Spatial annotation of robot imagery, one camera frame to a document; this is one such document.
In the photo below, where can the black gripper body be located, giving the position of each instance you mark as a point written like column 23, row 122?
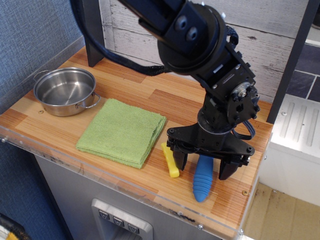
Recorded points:
column 229, row 146

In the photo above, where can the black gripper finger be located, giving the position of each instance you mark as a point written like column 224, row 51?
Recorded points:
column 180, row 159
column 227, row 169

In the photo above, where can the blue handled metal spoon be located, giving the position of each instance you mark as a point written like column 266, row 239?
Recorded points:
column 203, row 177

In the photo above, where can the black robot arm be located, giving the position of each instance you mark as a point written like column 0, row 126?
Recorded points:
column 193, row 40

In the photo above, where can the yellow toy vegetable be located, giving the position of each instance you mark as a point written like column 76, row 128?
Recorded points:
column 169, row 157

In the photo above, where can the white grooved side appliance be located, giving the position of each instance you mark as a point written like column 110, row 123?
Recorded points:
column 291, row 162

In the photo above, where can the green folded cloth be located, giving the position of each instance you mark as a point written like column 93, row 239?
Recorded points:
column 122, row 133

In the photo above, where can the silver button panel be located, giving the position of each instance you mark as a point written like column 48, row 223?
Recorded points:
column 115, row 224

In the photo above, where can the clear acrylic edge guard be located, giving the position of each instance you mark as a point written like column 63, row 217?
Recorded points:
column 222, row 214

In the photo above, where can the stainless steel pot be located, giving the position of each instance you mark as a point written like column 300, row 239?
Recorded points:
column 66, row 91

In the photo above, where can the dark left frame post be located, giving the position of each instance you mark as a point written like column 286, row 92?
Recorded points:
column 91, row 15

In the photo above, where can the dark frame post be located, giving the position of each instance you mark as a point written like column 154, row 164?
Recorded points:
column 91, row 15
column 303, row 30

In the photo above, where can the dark right frame post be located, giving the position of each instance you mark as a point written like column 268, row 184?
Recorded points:
column 303, row 30

